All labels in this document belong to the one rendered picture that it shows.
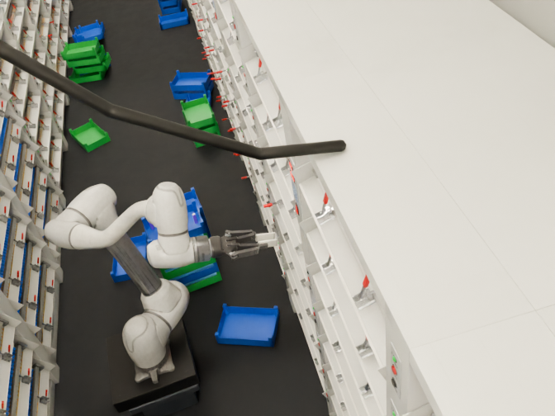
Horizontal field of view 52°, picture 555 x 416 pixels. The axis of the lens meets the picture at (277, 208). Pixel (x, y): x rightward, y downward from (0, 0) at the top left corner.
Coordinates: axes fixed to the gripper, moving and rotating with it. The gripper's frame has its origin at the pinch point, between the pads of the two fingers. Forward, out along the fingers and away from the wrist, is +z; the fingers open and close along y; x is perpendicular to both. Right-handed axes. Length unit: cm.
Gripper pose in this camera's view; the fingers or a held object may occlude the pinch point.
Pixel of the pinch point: (267, 239)
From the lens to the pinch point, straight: 202.1
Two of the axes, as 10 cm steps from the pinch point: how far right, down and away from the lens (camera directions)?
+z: 9.7, -1.2, 2.2
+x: 0.6, -7.6, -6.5
